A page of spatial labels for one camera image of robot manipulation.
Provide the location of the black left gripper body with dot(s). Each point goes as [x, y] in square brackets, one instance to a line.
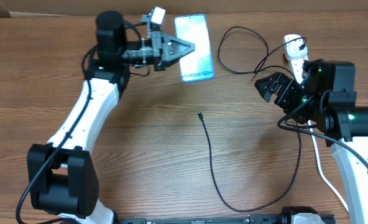
[141, 53]

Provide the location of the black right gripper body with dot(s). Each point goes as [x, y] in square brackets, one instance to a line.
[292, 101]

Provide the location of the black smartphone with blue screen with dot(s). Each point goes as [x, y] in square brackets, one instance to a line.
[197, 65]

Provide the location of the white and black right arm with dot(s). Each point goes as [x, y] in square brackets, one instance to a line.
[323, 105]

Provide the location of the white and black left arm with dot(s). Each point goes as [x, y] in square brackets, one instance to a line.
[62, 177]

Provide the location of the white charger plug adapter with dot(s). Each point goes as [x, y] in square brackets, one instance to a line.
[295, 47]

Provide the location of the white power strip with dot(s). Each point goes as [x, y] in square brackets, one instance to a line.
[296, 67]

